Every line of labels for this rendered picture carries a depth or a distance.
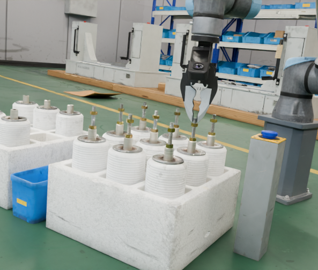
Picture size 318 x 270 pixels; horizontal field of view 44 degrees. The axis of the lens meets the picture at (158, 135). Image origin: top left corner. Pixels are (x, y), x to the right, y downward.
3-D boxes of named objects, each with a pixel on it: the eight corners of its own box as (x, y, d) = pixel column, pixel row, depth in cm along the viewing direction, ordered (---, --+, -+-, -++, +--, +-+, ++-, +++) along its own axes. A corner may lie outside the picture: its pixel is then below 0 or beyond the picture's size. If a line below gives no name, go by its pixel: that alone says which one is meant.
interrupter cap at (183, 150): (182, 156, 96) (182, 154, 96) (172, 148, 103) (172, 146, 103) (209, 157, 98) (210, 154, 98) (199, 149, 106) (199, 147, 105)
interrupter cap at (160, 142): (135, 140, 109) (135, 137, 109) (161, 140, 112) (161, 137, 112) (144, 147, 102) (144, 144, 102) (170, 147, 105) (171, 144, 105)
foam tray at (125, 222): (130, 192, 138) (134, 143, 134) (233, 226, 118) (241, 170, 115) (45, 227, 105) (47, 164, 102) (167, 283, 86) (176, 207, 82)
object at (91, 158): (91, 214, 100) (96, 146, 97) (61, 204, 104) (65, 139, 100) (111, 202, 109) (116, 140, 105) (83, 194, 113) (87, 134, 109)
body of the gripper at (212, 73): (215, 85, 103) (221, 39, 101) (214, 88, 95) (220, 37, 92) (186, 82, 104) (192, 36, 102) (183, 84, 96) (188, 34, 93)
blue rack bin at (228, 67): (234, 73, 723) (235, 62, 719) (251, 75, 696) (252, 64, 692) (216, 72, 690) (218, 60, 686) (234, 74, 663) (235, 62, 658)
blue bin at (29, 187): (81, 189, 136) (83, 156, 133) (105, 198, 130) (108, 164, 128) (7, 214, 111) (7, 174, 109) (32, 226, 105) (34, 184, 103)
